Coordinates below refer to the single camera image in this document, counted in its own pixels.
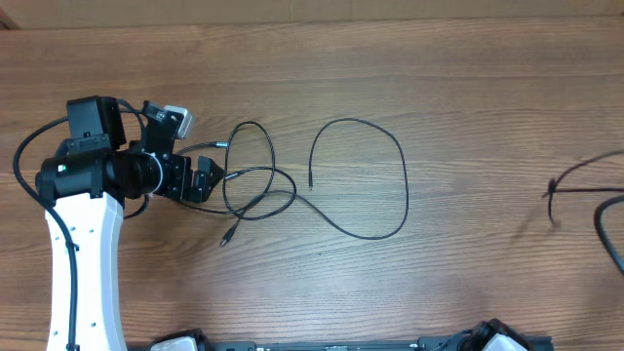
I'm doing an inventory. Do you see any thin black cable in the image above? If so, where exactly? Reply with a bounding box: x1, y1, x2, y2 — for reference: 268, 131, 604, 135
292, 117, 410, 242

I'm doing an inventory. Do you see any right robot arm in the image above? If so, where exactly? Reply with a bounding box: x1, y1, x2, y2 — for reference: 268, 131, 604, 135
457, 319, 534, 351

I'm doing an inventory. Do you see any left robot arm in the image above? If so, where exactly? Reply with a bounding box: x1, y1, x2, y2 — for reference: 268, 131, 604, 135
36, 96, 224, 350

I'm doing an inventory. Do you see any left camera cable black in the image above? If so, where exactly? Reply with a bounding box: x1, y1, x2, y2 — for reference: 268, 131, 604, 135
12, 99, 157, 351

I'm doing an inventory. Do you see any camera cable black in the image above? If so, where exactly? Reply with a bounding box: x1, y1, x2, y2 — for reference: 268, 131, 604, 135
12, 99, 157, 351
593, 193, 624, 275

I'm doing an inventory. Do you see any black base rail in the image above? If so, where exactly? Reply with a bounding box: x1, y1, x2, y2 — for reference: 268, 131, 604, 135
124, 327, 555, 351

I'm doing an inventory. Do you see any right camera cable black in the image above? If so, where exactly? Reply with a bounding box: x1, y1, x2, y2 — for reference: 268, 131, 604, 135
593, 193, 624, 275

